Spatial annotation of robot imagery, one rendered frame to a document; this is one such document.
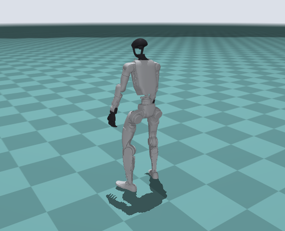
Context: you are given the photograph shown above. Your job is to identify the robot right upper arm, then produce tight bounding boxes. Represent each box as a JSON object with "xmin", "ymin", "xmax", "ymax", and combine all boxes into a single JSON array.
[{"xmin": 154, "ymin": 62, "xmax": 161, "ymax": 87}]

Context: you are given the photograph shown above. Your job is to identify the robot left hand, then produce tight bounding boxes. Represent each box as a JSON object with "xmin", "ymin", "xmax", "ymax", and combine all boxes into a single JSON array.
[{"xmin": 107, "ymin": 108, "xmax": 117, "ymax": 127}]

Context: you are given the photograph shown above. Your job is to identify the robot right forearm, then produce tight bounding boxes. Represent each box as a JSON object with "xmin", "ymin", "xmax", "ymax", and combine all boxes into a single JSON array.
[{"xmin": 149, "ymin": 87, "xmax": 158, "ymax": 102}]

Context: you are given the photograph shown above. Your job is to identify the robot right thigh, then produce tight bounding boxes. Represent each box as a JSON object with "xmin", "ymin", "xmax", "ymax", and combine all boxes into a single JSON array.
[{"xmin": 147, "ymin": 107, "xmax": 162, "ymax": 147}]

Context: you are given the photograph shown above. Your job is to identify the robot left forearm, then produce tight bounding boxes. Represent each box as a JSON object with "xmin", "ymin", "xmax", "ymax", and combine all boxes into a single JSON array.
[{"xmin": 110, "ymin": 84, "xmax": 123, "ymax": 112}]

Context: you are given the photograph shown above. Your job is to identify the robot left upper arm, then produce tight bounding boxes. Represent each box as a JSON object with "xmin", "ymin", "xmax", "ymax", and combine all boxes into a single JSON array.
[{"xmin": 119, "ymin": 62, "xmax": 135, "ymax": 92}]

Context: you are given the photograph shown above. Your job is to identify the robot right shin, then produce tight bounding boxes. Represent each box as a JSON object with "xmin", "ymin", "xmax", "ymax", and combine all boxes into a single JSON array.
[{"xmin": 149, "ymin": 137, "xmax": 158, "ymax": 172}]

